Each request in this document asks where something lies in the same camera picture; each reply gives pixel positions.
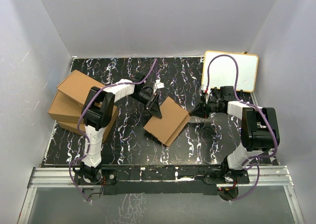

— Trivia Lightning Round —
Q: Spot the aluminium frame rail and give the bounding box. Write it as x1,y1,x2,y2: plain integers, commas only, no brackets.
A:
18,166,305,224

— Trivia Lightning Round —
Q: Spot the bottom folded cardboard box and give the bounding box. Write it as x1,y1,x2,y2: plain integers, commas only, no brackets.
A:
57,106,119,143

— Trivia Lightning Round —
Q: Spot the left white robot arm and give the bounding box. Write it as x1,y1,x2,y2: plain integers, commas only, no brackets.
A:
74,77,162,184

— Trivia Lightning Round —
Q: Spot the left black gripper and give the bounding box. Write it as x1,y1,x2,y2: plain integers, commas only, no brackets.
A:
130,91,161,120

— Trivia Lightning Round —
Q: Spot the brown cardboard box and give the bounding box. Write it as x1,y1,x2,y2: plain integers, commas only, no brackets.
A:
144,97,190,147

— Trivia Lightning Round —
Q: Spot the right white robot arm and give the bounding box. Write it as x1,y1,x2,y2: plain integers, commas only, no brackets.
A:
189,86,280,183

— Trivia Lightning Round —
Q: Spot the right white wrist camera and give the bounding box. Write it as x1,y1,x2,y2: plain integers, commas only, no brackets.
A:
199,85,210,102

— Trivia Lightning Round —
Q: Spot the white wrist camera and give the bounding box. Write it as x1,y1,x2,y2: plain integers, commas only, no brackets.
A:
199,85,210,102
153,79,164,93

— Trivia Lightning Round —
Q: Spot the top small folded cardboard box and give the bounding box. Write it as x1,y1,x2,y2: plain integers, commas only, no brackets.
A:
57,70,104,107

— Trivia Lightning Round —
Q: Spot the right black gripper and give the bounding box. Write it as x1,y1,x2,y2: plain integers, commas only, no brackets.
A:
190,95,223,119

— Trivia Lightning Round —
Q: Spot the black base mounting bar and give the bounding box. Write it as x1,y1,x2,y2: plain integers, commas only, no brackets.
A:
73,165,249,195

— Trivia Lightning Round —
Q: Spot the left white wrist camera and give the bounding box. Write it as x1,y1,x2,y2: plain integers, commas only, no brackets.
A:
153,79,164,93

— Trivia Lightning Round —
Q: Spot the middle folded cardboard box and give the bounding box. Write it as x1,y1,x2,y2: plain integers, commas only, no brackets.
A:
48,91,82,123

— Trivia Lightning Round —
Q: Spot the white board yellow frame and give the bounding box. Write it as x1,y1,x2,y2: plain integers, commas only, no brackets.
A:
201,50,259,92

